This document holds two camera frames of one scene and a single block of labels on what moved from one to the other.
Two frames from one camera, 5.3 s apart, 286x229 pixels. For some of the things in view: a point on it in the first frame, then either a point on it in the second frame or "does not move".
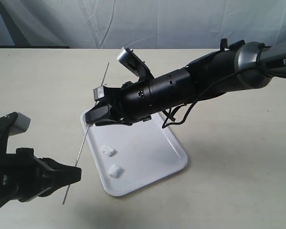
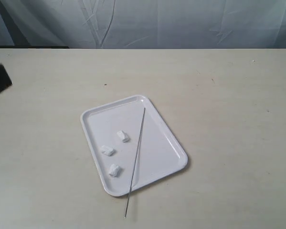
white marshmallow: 109,151 does not move
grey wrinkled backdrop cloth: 141,24 does not move
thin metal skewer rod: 85,136 -> 135,162
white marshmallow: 115,171 does not move
